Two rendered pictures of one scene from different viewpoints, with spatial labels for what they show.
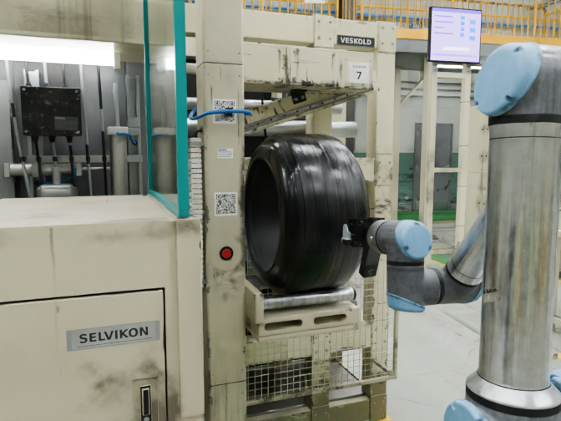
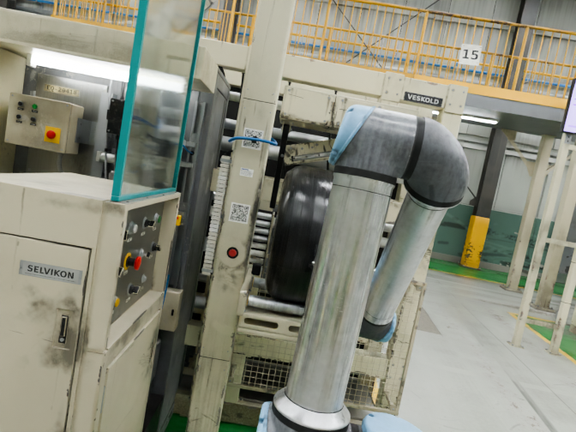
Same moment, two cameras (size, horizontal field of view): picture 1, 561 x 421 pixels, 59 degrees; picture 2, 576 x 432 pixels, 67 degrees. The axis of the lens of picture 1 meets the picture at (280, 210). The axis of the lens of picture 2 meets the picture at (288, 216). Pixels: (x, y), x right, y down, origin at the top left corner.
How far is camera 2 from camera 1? 0.55 m
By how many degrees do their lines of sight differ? 19
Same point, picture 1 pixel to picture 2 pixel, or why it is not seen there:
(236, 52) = (271, 93)
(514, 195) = (327, 235)
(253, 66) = (303, 107)
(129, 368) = (57, 299)
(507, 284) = (309, 310)
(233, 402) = (215, 375)
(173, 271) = (100, 238)
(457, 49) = not seen: outside the picture
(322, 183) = (310, 211)
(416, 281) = not seen: hidden behind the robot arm
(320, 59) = not seen: hidden behind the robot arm
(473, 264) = (372, 303)
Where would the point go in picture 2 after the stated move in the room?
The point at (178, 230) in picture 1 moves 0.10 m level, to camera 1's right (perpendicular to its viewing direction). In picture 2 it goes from (108, 210) to (142, 219)
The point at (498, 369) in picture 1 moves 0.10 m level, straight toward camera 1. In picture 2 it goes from (291, 382) to (249, 396)
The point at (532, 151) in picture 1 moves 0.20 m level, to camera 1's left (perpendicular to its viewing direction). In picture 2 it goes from (345, 200) to (243, 179)
